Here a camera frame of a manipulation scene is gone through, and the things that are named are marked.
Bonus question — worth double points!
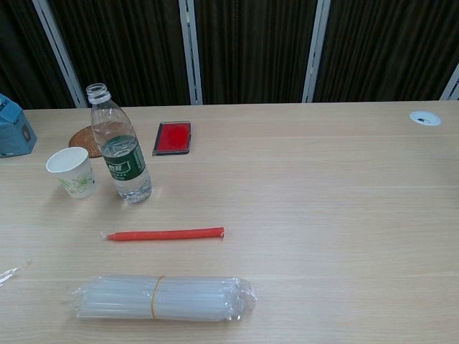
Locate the grey metal partition post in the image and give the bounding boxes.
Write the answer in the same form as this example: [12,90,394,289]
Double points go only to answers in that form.
[32,0,89,108]
[178,0,204,106]
[440,64,459,101]
[301,0,331,104]

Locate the transparent plastic water bottle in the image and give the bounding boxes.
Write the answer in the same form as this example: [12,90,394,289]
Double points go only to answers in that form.
[85,82,153,205]

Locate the wrapped bundle translucent sticks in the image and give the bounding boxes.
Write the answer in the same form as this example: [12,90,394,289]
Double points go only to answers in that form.
[69,274,258,323]

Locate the clear plastic wrapper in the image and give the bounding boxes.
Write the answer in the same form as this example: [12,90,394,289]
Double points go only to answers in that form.
[0,259,32,287]

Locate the white round cable grommet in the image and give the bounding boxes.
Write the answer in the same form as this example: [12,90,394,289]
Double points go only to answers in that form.
[409,110,442,127]

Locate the dark pleated curtain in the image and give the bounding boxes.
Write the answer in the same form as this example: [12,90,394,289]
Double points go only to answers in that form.
[0,0,459,110]

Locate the red ink pad black case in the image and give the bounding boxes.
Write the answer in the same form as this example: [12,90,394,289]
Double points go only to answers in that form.
[151,120,191,157]

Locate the yellow rubber band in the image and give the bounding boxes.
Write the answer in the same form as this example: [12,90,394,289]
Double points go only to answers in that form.
[150,275,166,319]

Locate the white paper cup green flower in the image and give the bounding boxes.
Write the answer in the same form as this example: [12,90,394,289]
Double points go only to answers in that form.
[45,146,98,200]

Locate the blue cardboard box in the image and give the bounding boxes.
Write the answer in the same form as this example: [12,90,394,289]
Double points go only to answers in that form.
[0,92,38,159]

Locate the round woven rattan coaster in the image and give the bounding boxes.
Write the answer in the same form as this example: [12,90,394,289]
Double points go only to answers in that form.
[68,125,105,159]

